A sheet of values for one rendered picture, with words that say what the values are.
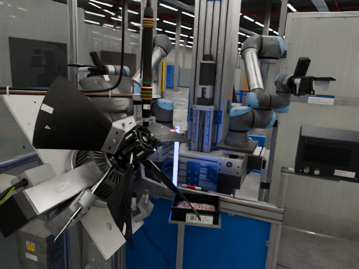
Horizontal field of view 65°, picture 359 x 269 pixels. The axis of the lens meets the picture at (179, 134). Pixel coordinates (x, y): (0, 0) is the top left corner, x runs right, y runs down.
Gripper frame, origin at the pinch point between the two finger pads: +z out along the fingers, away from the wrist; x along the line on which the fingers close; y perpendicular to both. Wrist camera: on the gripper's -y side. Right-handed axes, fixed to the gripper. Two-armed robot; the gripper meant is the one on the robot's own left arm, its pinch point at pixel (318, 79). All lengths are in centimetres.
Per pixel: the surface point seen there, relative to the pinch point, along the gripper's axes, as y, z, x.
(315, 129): 21.6, -4.3, -2.1
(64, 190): 22, 30, 93
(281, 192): 51, -9, 11
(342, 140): 24.3, 5.7, -7.2
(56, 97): -4, 25, 92
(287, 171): 40.4, -7.2, 9.2
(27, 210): 22, 42, 99
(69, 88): -6, 22, 89
